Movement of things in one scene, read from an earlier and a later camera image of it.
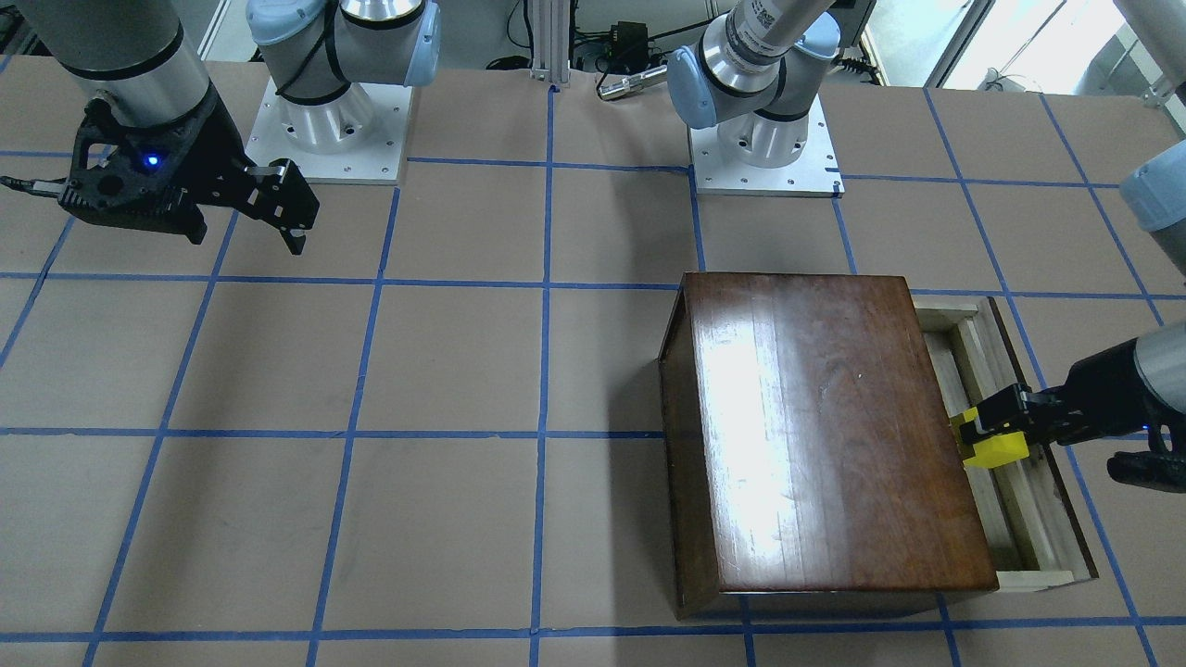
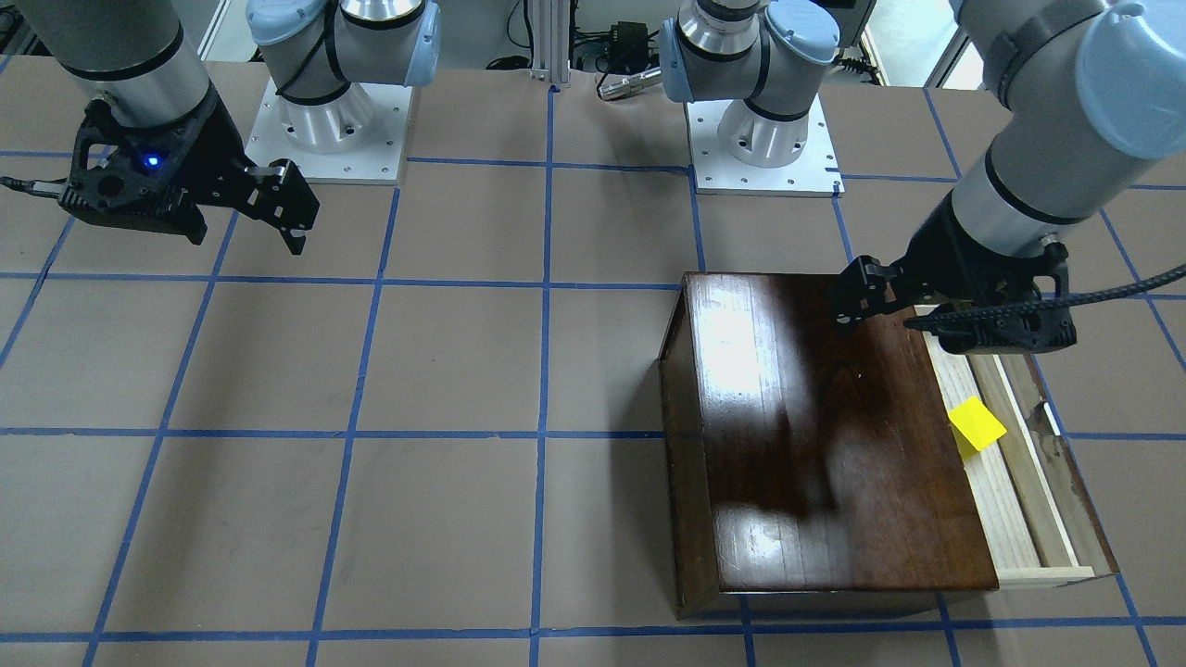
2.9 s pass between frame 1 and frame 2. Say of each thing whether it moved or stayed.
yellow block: moved
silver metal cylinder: stayed
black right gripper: stayed
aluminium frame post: stayed
